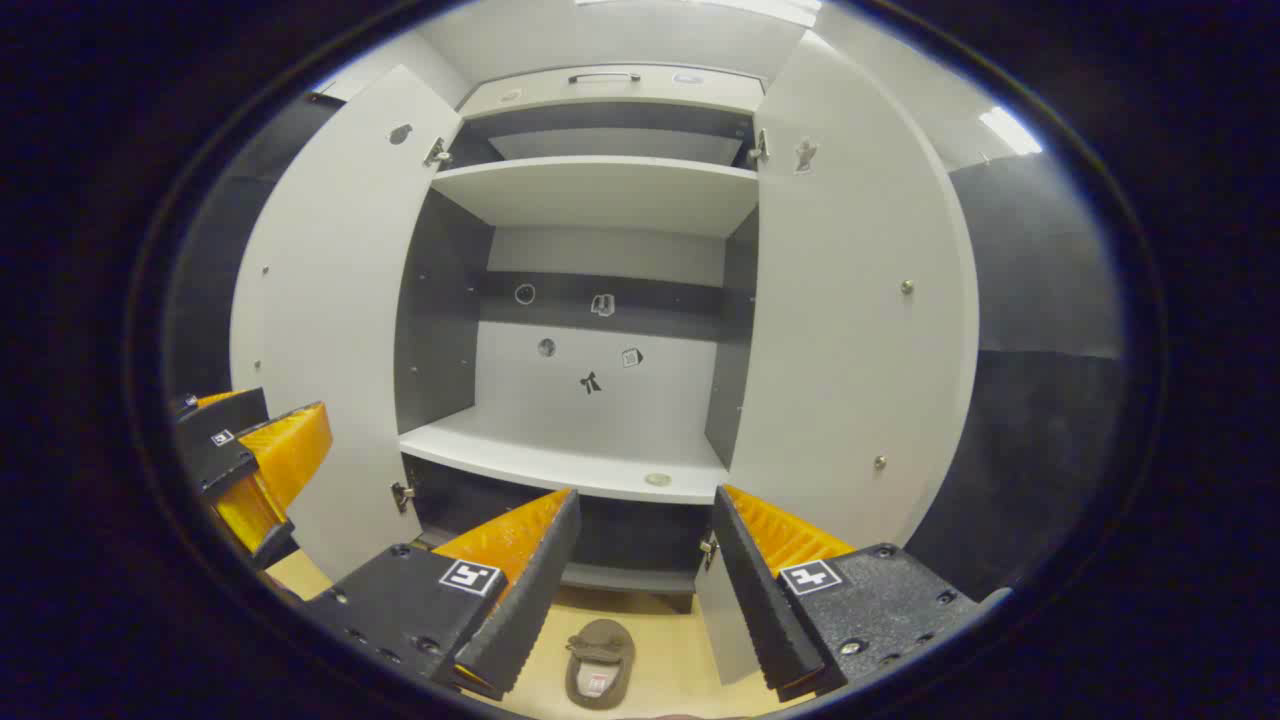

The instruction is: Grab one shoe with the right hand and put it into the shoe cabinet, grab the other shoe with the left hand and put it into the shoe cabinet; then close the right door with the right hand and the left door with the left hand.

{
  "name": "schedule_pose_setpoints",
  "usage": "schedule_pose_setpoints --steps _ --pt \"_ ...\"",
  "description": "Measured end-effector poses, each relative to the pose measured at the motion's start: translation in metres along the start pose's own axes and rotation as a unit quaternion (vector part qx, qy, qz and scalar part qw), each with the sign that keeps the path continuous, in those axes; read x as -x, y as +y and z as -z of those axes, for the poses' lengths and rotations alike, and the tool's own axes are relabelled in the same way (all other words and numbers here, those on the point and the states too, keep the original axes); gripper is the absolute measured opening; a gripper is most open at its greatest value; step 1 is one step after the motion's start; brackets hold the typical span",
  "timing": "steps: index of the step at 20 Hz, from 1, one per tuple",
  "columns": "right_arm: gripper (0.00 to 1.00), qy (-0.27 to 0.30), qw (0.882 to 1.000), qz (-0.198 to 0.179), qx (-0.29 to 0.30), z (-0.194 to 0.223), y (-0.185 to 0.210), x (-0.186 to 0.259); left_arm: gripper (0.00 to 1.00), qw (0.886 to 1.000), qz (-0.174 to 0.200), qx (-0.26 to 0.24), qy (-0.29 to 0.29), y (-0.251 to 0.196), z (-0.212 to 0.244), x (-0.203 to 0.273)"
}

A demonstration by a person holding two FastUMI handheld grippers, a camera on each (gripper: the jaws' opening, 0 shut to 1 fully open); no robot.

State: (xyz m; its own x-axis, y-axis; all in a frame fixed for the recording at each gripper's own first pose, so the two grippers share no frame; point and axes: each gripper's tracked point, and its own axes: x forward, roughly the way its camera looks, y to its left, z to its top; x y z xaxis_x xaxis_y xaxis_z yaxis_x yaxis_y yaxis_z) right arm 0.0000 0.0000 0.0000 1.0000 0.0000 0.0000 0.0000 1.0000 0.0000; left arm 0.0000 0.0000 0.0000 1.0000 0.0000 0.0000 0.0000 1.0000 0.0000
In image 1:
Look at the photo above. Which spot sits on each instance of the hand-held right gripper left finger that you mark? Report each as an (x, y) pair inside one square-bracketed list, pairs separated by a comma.
[(530, 590)]

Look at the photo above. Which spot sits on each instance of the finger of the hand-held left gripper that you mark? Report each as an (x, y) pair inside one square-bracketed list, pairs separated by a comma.
[(225, 410), (285, 450)]

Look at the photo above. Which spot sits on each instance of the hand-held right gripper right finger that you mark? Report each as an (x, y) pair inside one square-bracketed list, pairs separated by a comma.
[(760, 600)]

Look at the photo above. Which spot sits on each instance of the brown fuzzy shoe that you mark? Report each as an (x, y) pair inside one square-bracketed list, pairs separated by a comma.
[(600, 650)]

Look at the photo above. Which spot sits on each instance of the white shoe cabinet door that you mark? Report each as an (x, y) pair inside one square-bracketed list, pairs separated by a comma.
[(850, 350), (330, 300)]

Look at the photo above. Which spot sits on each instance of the white shoe cabinet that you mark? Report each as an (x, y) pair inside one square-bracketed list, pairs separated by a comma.
[(600, 190)]

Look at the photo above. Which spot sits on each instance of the metal door hinge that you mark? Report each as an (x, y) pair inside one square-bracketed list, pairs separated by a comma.
[(758, 150), (708, 548), (402, 495), (437, 152)]

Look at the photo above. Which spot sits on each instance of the white cabinet drawer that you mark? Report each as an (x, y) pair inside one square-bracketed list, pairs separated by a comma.
[(620, 95)]

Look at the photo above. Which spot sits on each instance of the small ceiling light panel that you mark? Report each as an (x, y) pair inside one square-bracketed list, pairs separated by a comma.
[(1010, 130)]

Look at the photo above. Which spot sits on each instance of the long ceiling light panel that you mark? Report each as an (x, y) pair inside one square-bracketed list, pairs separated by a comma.
[(760, 10)]

